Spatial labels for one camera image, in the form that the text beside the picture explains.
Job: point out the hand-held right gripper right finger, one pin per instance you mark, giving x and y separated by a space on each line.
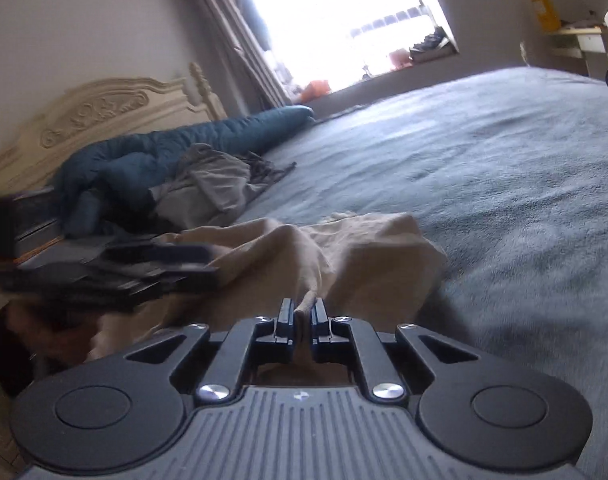
318 330

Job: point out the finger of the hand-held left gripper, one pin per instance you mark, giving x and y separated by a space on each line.
173 282
163 254

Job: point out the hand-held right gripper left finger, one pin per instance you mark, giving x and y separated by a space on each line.
285 330

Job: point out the beige pants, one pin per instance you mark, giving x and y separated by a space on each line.
344 255

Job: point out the dark hanging clothes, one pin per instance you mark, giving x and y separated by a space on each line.
256 15

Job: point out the person's left hand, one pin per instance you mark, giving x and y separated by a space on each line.
53 332

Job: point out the grey garment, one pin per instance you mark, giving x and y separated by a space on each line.
208 190

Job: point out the blue duvet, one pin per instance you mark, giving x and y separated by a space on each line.
158 155

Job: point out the dark fringed cloth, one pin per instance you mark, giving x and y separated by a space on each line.
271 170

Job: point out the cream carved headboard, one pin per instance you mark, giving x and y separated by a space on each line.
108 115

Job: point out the orange item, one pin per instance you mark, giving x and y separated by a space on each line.
315 91

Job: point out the grey curtain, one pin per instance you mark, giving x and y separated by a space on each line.
233 35

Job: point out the pink pot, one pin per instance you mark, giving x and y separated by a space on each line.
399 58

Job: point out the window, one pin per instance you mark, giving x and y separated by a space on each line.
344 15

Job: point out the white desk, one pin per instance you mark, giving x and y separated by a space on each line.
581 42

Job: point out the yellow box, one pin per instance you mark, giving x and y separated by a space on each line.
545 11

